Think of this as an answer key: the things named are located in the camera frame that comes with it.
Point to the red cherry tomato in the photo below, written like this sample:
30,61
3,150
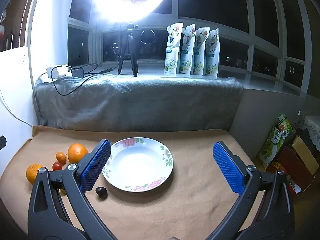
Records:
56,166

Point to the small tangerine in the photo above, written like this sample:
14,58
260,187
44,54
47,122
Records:
60,157

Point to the white window frame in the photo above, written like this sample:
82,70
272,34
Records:
248,30

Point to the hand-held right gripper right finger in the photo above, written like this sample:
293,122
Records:
228,166

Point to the white floral refill pouch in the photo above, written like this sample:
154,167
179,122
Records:
200,55
172,50
187,52
213,55

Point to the white power strip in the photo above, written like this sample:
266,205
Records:
58,73

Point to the green printed box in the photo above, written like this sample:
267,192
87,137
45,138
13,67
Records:
273,142

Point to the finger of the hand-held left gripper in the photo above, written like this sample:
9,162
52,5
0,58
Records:
2,143

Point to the grey fleece blanket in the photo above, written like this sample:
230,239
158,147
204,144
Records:
140,102

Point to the white floral plate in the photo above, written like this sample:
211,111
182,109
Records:
135,165

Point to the large smooth orange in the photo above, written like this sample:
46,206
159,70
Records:
77,152

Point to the white lace cloth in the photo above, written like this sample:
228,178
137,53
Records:
313,127

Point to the small dark round fruit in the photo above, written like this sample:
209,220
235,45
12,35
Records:
101,193

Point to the red cardboard box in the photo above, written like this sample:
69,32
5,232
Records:
297,166

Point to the grey power adapter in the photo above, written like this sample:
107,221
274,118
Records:
79,70

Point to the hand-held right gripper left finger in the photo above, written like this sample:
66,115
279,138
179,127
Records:
96,165

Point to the black tripod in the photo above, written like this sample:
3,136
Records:
132,52

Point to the large spotted orange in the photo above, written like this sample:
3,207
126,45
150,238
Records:
32,173

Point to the yellow cardboard box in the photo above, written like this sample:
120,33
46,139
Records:
305,152

